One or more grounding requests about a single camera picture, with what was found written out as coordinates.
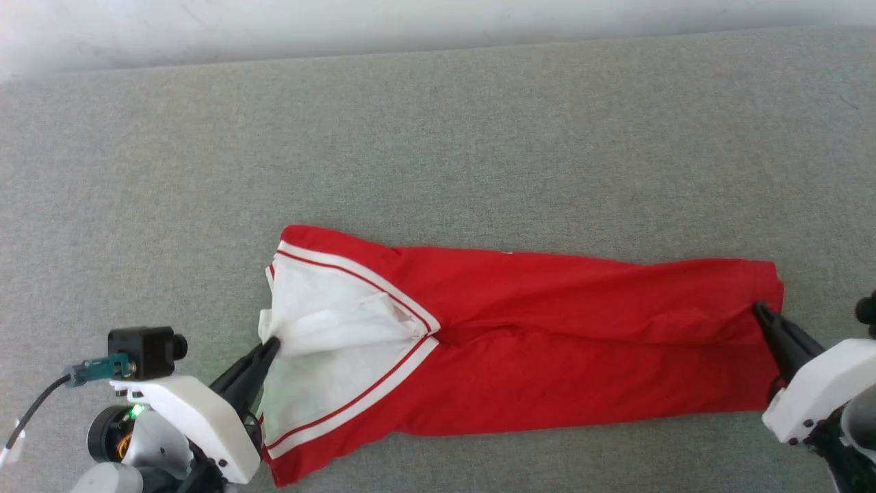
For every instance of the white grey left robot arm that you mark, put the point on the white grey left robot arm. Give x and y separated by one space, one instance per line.
157 445

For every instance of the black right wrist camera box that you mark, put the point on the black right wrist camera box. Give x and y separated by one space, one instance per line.
868 311

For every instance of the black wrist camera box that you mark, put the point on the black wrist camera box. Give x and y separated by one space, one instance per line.
868 311
147 349

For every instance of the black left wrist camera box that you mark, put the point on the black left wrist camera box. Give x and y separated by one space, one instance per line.
147 349

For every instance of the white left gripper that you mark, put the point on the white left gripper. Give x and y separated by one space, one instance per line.
205 418

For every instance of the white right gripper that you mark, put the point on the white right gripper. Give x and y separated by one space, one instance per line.
821 390

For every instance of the red white basketball jersey garment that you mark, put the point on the red white basketball jersey garment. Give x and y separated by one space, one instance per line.
547 342

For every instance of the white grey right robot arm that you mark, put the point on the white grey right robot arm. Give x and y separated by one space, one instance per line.
859 445

